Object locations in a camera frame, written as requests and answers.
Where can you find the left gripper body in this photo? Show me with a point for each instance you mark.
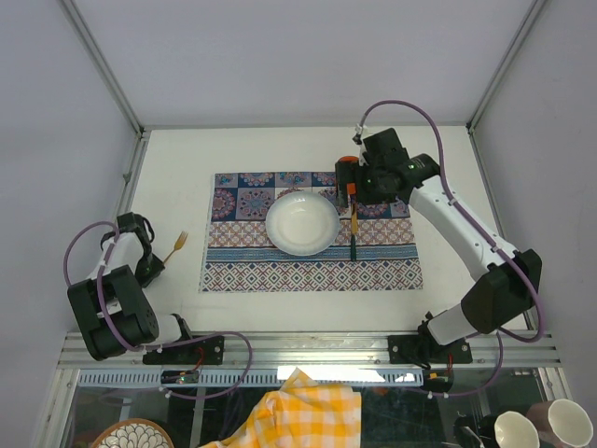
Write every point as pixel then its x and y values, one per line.
pixel 146 268

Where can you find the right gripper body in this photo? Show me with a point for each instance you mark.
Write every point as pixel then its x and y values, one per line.
pixel 370 189

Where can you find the orange mug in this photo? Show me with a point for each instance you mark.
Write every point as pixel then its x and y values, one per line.
pixel 345 174

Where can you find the gold fork green handle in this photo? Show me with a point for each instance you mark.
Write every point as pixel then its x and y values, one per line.
pixel 178 245

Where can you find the gold knife green handle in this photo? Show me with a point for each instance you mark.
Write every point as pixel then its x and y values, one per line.
pixel 354 229

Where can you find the patterned placemat cloth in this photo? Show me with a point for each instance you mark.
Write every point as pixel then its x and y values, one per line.
pixel 240 258

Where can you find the white blue-rimmed bowl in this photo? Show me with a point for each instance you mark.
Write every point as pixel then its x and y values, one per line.
pixel 302 224

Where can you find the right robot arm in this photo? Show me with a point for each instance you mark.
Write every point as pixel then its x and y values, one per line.
pixel 505 279

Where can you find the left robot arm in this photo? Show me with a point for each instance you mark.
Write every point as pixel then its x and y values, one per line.
pixel 111 308

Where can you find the patterned brown plate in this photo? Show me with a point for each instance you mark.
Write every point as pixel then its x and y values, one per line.
pixel 134 433

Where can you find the yellow checkered cloth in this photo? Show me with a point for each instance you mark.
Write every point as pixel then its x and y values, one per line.
pixel 302 413

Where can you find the brown white cup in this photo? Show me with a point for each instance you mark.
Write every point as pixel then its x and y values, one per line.
pixel 562 423

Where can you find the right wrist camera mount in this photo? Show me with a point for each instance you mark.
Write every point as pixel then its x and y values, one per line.
pixel 359 131

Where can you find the aluminium mounting rail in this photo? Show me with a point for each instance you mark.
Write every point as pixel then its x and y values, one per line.
pixel 268 349

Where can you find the white cable duct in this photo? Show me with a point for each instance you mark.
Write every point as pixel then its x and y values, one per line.
pixel 254 378

